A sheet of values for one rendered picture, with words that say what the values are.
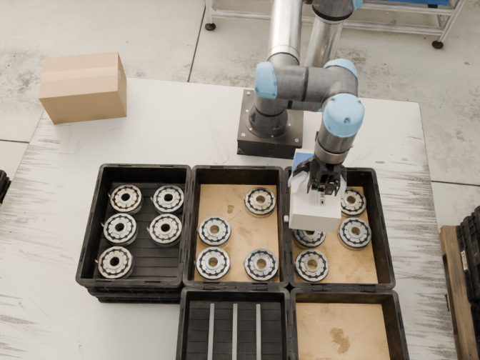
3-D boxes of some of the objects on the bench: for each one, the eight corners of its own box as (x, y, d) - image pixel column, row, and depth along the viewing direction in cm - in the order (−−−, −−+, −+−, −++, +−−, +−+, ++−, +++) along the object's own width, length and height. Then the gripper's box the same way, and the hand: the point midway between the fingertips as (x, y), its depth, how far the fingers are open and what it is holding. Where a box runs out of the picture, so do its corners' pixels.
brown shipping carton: (126, 78, 185) (118, 51, 171) (126, 117, 174) (117, 91, 160) (58, 85, 183) (43, 58, 169) (53, 124, 172) (38, 98, 158)
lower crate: (117, 196, 155) (108, 180, 144) (197, 197, 155) (194, 181, 145) (97, 304, 135) (86, 294, 124) (189, 306, 135) (185, 296, 124)
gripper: (286, 166, 90) (278, 206, 108) (375, 174, 89) (352, 214, 107) (288, 134, 95) (280, 178, 112) (373, 142, 94) (351, 185, 111)
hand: (315, 186), depth 111 cm, fingers closed on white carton, 13 cm apart
